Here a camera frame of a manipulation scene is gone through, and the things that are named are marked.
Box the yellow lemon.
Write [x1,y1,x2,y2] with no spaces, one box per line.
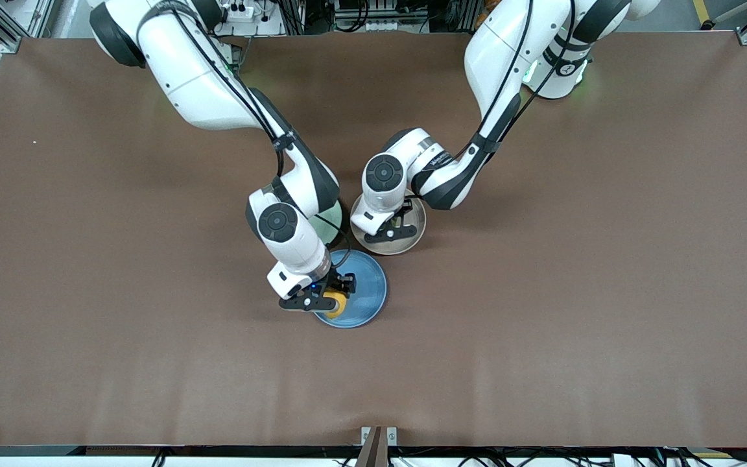
[322,291,349,319]

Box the blue plate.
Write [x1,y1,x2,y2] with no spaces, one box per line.
[312,249,388,329]

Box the beige plate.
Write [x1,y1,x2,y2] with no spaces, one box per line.
[362,195,427,256]

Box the green plate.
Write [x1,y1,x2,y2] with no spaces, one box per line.
[309,200,346,248]

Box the brown bar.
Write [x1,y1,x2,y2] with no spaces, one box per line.
[355,426,390,467]

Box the bag of oranges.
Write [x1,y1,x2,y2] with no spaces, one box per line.
[475,0,501,28]

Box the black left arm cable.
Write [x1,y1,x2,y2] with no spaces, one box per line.
[451,0,576,162]

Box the small metal table bracket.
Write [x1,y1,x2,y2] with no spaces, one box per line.
[361,426,398,447]

